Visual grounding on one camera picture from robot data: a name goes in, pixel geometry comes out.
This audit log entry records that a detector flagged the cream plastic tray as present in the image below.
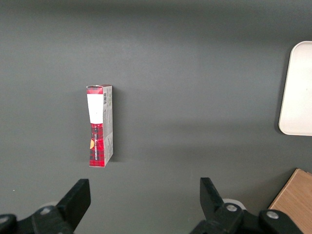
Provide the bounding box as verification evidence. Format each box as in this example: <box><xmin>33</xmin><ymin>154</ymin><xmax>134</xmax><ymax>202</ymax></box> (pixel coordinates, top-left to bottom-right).
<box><xmin>278</xmin><ymin>40</ymin><xmax>312</xmax><ymax>136</ymax></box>

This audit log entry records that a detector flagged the dark grey table mat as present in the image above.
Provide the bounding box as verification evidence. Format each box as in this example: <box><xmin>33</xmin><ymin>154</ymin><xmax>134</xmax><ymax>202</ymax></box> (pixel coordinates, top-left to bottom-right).
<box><xmin>0</xmin><ymin>0</ymin><xmax>312</xmax><ymax>234</ymax></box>

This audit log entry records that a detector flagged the red and white carton box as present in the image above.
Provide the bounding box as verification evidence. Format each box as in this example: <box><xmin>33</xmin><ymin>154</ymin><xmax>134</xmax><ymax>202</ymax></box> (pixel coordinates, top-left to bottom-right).
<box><xmin>86</xmin><ymin>84</ymin><xmax>114</xmax><ymax>168</ymax></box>

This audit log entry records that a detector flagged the wooden drawer cabinet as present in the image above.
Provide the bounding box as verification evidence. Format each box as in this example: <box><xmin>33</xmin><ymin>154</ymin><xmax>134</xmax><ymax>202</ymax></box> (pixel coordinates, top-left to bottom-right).
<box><xmin>268</xmin><ymin>168</ymin><xmax>312</xmax><ymax>234</ymax></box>

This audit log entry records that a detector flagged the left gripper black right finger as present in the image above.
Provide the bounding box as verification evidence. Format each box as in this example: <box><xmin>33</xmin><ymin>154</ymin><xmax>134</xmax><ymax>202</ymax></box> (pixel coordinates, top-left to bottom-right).
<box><xmin>189</xmin><ymin>177</ymin><xmax>306</xmax><ymax>234</ymax></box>

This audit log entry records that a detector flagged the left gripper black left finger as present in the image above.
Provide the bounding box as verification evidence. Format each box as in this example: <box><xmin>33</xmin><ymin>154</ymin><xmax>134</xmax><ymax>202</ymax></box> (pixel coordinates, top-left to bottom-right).
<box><xmin>0</xmin><ymin>178</ymin><xmax>92</xmax><ymax>234</ymax></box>

